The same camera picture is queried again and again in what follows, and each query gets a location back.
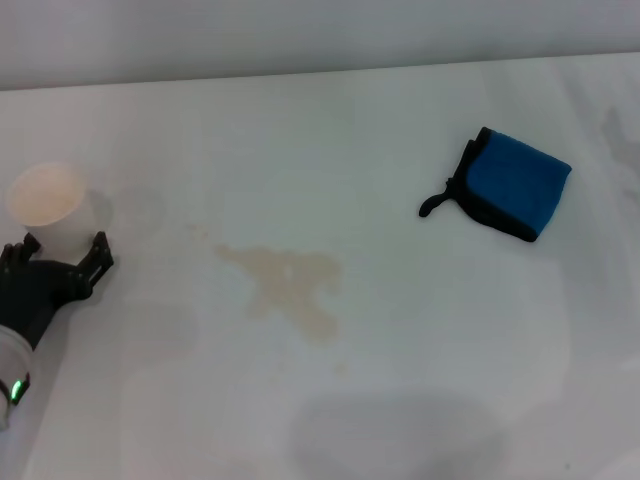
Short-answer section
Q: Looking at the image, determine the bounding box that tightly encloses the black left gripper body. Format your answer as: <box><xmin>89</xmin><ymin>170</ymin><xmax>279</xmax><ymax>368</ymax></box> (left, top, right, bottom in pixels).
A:
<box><xmin>0</xmin><ymin>258</ymin><xmax>90</xmax><ymax>349</ymax></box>

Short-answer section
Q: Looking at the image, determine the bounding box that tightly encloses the brown water stain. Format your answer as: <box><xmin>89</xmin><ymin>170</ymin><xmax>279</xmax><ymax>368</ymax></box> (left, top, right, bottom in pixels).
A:
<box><xmin>187</xmin><ymin>222</ymin><xmax>347</xmax><ymax>376</ymax></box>

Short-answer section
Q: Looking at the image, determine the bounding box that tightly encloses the white paper cup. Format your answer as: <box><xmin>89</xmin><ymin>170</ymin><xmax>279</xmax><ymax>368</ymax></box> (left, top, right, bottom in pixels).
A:
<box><xmin>3</xmin><ymin>160</ymin><xmax>102</xmax><ymax>257</ymax></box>

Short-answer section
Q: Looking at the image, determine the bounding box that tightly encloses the blue rag with black trim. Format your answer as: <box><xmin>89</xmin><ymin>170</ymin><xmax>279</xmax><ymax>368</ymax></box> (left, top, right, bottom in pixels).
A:
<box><xmin>417</xmin><ymin>125</ymin><xmax>573</xmax><ymax>244</ymax></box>

